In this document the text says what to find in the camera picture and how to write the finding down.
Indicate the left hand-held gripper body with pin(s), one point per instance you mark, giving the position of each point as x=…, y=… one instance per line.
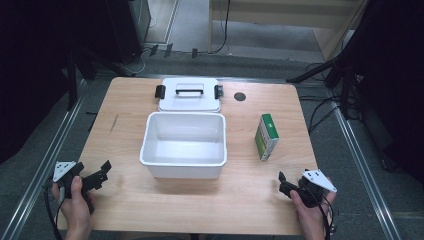
x=63, y=170

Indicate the person's left hand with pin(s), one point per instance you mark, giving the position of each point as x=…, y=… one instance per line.
x=76, y=210

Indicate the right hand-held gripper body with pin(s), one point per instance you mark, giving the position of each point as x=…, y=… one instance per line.
x=315, y=181

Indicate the person's right hand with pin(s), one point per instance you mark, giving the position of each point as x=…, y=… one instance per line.
x=311, y=218

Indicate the white plastic storage box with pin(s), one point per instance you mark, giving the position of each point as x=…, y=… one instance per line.
x=185, y=168

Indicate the black round table grommet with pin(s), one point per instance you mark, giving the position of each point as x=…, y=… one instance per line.
x=240, y=96

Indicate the black metal stand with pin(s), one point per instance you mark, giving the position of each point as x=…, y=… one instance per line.
x=71, y=80

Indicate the black curtain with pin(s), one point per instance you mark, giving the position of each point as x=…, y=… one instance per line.
x=393, y=83
x=33, y=66

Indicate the black equipment cabinet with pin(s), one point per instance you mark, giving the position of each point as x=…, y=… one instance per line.
x=128, y=26

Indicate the metal floor rail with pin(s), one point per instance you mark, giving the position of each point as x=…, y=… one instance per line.
x=363, y=163
x=43, y=166

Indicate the light wooden cabinet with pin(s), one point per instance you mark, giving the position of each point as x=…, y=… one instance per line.
x=266, y=13

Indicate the green and white carton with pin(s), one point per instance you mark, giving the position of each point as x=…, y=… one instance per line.
x=265, y=140

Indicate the black tripod stand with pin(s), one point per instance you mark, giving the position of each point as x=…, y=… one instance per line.
x=336, y=66

